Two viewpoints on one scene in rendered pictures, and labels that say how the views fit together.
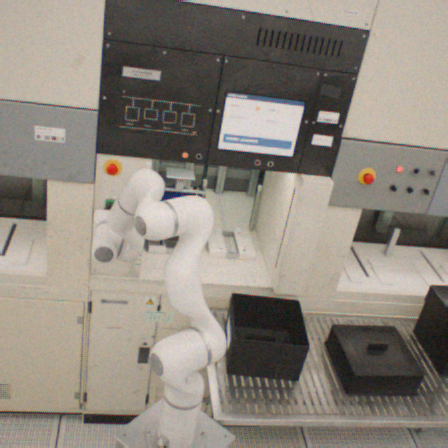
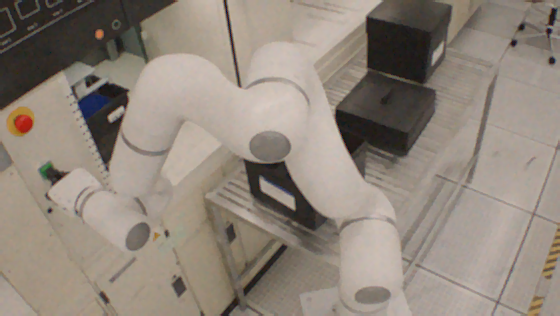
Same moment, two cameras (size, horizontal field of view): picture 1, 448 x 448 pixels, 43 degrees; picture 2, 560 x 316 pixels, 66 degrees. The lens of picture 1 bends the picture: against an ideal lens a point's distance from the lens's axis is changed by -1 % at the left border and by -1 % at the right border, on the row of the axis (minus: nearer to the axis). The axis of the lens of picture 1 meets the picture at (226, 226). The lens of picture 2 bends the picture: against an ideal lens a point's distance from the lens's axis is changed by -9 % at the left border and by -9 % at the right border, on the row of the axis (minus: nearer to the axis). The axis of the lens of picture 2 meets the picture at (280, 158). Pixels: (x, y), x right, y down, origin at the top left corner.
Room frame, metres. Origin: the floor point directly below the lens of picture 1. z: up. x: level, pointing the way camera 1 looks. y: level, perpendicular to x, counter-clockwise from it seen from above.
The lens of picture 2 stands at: (0.89, 0.48, 1.88)
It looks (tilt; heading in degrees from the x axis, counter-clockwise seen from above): 43 degrees down; 323
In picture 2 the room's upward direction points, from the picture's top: 7 degrees counter-clockwise
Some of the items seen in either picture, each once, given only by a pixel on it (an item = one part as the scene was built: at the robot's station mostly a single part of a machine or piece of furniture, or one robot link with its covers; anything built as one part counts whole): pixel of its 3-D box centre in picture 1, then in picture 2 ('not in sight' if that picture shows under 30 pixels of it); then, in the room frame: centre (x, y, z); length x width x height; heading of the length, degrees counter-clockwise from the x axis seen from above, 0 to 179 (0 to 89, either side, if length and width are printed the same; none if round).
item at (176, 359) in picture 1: (179, 369); (368, 274); (1.21, 0.06, 1.07); 0.19 x 0.12 x 0.24; 135
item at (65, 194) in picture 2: (107, 222); (78, 194); (1.72, 0.42, 1.20); 0.11 x 0.10 x 0.07; 12
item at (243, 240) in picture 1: (229, 242); not in sight; (2.26, -0.03, 0.89); 0.22 x 0.21 x 0.04; 12
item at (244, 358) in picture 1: (264, 335); (306, 167); (1.70, -0.22, 0.85); 0.28 x 0.28 x 0.17; 7
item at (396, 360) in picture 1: (374, 355); (386, 106); (1.73, -0.66, 0.83); 0.29 x 0.29 x 0.13; 14
